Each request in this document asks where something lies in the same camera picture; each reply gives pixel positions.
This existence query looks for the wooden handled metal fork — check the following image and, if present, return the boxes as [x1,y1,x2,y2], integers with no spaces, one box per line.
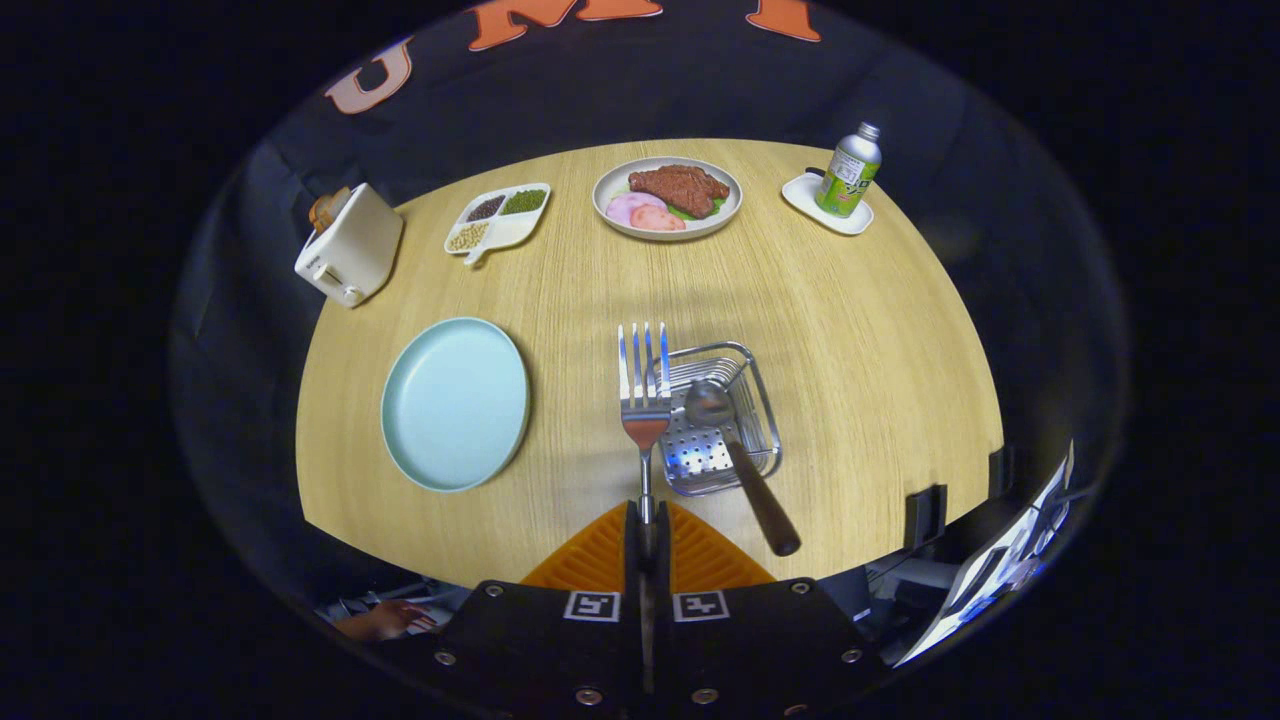
[616,321,673,526]

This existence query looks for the brown toast slice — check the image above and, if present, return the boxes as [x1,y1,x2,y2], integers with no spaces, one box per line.
[308,186,353,233]

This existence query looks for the wooden handled metal spoon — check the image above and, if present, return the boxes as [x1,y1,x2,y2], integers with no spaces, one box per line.
[684,380,802,558]

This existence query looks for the brown grilled steak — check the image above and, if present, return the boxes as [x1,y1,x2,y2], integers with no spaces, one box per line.
[627,164,731,219]

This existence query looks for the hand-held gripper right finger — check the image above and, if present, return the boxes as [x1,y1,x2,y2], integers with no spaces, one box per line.
[650,500,886,720]

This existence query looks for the cream white toaster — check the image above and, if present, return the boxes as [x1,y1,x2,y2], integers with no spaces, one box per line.
[294,183,405,309]

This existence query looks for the white square saucer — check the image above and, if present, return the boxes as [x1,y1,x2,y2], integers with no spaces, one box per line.
[781,172,875,237]

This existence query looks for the light blue round plate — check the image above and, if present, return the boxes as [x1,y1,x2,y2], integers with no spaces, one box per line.
[380,317,531,493]

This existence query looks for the green labelled metal bottle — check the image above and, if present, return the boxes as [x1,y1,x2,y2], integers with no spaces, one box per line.
[814,122,883,219]

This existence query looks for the white divided dish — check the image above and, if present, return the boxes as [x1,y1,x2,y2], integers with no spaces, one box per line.
[444,183,552,266]

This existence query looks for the metal wire basket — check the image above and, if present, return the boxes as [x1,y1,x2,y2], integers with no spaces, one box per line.
[645,341,784,498]

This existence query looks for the round white steak plate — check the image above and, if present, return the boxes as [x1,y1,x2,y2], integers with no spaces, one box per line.
[592,156,744,242]

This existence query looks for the pale pink ham slice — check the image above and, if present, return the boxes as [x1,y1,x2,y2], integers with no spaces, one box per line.
[604,192,666,227]

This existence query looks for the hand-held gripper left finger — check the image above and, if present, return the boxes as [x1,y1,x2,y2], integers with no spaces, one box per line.
[430,500,646,720]

